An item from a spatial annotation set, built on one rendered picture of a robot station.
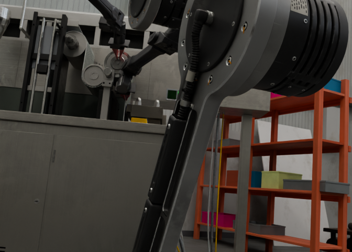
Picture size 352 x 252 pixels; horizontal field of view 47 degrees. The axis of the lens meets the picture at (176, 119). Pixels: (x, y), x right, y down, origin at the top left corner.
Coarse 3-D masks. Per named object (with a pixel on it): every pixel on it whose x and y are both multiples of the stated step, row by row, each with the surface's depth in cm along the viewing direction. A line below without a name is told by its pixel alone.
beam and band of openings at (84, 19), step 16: (16, 16) 253; (32, 16) 253; (80, 16) 254; (96, 16) 254; (16, 32) 259; (96, 32) 253; (112, 32) 261; (128, 32) 259; (144, 32) 257; (128, 48) 252; (144, 48) 252
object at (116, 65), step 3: (114, 57) 214; (111, 60) 214; (114, 60) 214; (117, 60) 214; (120, 60) 214; (123, 60) 214; (111, 63) 213; (114, 63) 213; (117, 63) 213; (120, 63) 214; (114, 66) 213; (117, 66) 213; (120, 66) 213; (114, 69) 215; (117, 69) 213
